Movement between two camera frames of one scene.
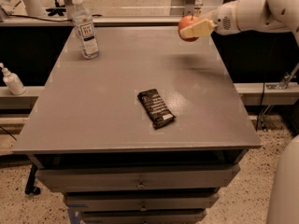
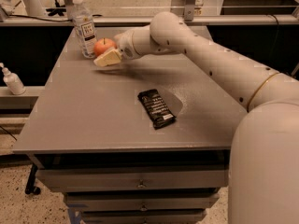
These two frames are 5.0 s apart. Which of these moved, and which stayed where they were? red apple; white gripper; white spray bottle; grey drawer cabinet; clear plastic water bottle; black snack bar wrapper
Moved: white gripper; red apple
Stayed: black snack bar wrapper; grey drawer cabinet; clear plastic water bottle; white spray bottle
